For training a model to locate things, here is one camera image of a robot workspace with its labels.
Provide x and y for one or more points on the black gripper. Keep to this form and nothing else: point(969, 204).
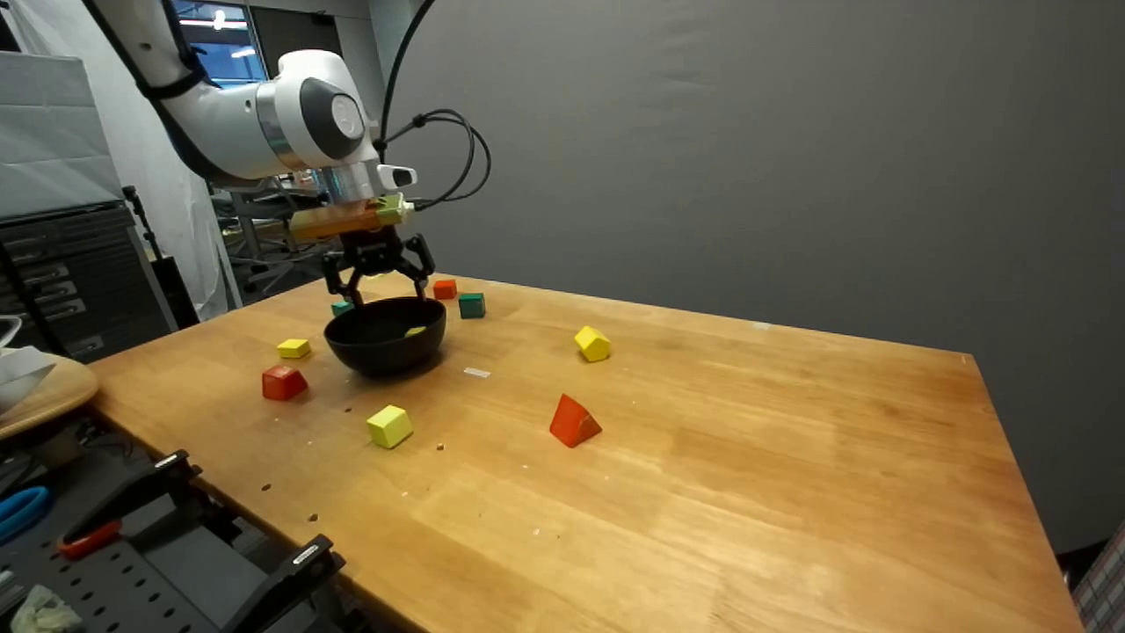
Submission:
point(378, 256)

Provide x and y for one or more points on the black bowl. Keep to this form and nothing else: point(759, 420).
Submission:
point(391, 335)

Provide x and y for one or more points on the red cube block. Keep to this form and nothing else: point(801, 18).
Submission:
point(444, 291)

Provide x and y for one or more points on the green cube block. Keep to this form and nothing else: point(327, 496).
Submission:
point(337, 306)
point(471, 303)

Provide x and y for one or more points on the lime yellow block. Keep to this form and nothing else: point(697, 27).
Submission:
point(386, 428)

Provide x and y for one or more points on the red triangular prism block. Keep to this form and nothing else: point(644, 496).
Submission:
point(574, 424)

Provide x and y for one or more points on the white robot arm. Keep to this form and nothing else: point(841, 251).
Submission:
point(306, 119)

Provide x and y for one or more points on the black equipment rack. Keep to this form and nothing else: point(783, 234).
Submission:
point(77, 284)

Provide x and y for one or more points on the round wooden side board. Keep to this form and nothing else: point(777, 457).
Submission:
point(31, 401)

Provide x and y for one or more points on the black perforated tool board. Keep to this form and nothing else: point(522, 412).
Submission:
point(190, 585)

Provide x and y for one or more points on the wrist camera on wooden mount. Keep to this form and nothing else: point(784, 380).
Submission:
point(337, 219)

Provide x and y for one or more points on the orange handled clamp upper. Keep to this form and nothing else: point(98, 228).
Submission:
point(147, 503)

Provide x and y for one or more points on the blue handled tool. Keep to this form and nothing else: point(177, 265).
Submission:
point(17, 510)

